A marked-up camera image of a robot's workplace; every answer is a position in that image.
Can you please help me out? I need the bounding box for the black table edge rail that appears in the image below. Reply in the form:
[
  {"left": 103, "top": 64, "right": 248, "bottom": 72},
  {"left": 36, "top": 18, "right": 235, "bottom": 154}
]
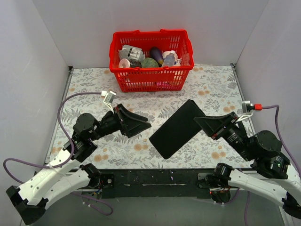
[{"left": 40, "top": 166, "right": 271, "bottom": 198}]

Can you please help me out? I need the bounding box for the red plastic shopping basket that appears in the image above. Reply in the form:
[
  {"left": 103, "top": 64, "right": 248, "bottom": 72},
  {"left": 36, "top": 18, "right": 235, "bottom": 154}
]
[{"left": 109, "top": 29, "right": 194, "bottom": 92}]

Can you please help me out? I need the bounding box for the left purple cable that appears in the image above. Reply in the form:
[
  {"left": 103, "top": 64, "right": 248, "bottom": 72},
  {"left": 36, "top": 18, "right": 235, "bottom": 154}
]
[{"left": 3, "top": 91, "right": 114, "bottom": 216}]

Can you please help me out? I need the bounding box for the white paper cup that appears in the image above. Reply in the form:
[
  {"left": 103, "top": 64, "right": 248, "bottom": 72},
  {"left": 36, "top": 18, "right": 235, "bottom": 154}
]
[{"left": 119, "top": 58, "right": 131, "bottom": 68}]

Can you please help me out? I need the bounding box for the white pump bottle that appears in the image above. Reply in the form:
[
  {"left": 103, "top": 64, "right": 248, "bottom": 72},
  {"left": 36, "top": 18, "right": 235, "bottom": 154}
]
[{"left": 174, "top": 58, "right": 182, "bottom": 66}]

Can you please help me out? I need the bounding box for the green round melon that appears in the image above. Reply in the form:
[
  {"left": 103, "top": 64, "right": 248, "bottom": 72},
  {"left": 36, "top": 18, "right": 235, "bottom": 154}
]
[{"left": 141, "top": 57, "right": 159, "bottom": 68}]

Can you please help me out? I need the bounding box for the clear plastic bottle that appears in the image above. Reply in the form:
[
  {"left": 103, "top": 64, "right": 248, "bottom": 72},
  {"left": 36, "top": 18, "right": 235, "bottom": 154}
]
[{"left": 162, "top": 52, "right": 175, "bottom": 67}]

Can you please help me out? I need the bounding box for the purple eggplant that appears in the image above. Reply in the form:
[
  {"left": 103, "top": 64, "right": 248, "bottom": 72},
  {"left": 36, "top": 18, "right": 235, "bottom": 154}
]
[{"left": 150, "top": 47, "right": 164, "bottom": 66}]

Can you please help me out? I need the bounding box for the crumpled silver foil pouch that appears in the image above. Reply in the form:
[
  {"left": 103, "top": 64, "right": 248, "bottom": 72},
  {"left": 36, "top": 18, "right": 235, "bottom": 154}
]
[{"left": 119, "top": 45, "right": 145, "bottom": 62}]

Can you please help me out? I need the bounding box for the aluminium frame rail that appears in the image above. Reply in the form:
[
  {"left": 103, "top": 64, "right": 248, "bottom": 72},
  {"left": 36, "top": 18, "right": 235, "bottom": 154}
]
[{"left": 20, "top": 65, "right": 294, "bottom": 226}]

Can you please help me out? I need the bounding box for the floral table mat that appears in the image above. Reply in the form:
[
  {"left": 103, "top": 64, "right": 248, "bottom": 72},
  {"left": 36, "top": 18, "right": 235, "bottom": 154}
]
[{"left": 47, "top": 65, "right": 264, "bottom": 170}]

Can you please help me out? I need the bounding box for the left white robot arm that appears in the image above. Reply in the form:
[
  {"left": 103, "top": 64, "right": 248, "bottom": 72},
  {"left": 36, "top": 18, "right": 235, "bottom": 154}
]
[{"left": 6, "top": 91, "right": 151, "bottom": 225}]

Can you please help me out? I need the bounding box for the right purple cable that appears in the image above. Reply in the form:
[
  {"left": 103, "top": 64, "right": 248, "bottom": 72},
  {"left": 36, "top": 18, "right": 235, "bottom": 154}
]
[{"left": 243, "top": 105, "right": 301, "bottom": 226}]

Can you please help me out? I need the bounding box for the black zip tool case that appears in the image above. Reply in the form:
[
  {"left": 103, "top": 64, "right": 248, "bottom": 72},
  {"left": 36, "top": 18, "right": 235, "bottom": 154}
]
[{"left": 149, "top": 99, "right": 205, "bottom": 159}]

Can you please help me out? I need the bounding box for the purple cable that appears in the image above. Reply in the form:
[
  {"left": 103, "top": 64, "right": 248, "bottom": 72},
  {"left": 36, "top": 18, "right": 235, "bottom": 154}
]
[
  {"left": 3, "top": 91, "right": 114, "bottom": 216},
  {"left": 243, "top": 105, "right": 301, "bottom": 226}
]

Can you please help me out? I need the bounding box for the white bowl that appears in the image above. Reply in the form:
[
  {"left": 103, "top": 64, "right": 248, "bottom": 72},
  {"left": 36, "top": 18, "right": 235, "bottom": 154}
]
[{"left": 162, "top": 51, "right": 178, "bottom": 60}]

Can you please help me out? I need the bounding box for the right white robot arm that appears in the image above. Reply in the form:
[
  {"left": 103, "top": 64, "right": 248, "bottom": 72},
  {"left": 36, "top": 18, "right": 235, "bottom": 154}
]
[{"left": 194, "top": 101, "right": 301, "bottom": 218}]

